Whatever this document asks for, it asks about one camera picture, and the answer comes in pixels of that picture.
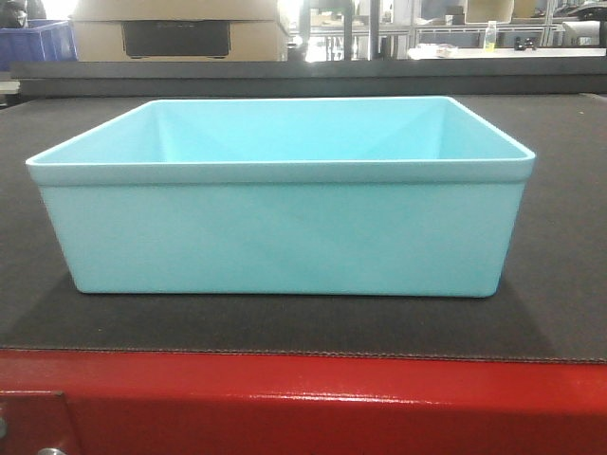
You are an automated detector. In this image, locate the light blue plastic bin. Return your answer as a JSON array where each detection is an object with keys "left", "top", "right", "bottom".
[{"left": 26, "top": 97, "right": 535, "bottom": 298}]

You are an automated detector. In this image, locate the black conveyor belt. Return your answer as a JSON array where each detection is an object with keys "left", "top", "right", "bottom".
[{"left": 1, "top": 94, "right": 606, "bottom": 363}]

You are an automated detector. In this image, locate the white background table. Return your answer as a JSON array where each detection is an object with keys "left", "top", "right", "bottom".
[{"left": 407, "top": 44, "right": 606, "bottom": 60}]

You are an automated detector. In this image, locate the yellow drink bottle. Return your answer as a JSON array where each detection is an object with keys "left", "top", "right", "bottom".
[{"left": 483, "top": 20, "right": 497, "bottom": 52}]

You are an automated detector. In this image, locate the cardboard box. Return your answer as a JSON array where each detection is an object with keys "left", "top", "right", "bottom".
[{"left": 70, "top": 0, "right": 288, "bottom": 62}]

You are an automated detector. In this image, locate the blue crate background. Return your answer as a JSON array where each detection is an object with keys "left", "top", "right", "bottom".
[{"left": 1, "top": 19, "right": 78, "bottom": 72}]

